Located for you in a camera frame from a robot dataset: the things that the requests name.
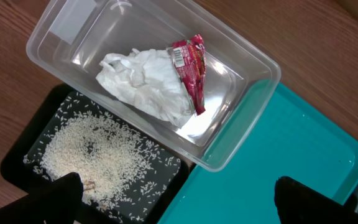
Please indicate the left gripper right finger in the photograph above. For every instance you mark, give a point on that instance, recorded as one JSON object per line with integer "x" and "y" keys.
{"x": 299, "y": 204}

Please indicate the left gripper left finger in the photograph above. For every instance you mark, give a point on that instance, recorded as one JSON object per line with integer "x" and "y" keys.
{"x": 57, "y": 202}

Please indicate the white rice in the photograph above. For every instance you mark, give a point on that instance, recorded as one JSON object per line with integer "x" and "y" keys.
{"x": 125, "y": 174}

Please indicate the white tissue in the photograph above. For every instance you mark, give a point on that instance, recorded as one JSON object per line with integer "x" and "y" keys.
{"x": 148, "y": 81}

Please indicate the red snack wrapper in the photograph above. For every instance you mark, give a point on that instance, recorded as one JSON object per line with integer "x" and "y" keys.
{"x": 189, "y": 59}

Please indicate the teal serving tray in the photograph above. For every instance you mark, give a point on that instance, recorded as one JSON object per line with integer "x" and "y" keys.
{"x": 291, "y": 138}

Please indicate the black tray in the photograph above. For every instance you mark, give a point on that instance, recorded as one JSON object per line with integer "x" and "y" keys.
{"x": 20, "y": 149}

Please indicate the clear plastic bin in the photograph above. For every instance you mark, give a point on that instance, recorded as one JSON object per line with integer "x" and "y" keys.
{"x": 72, "y": 37}

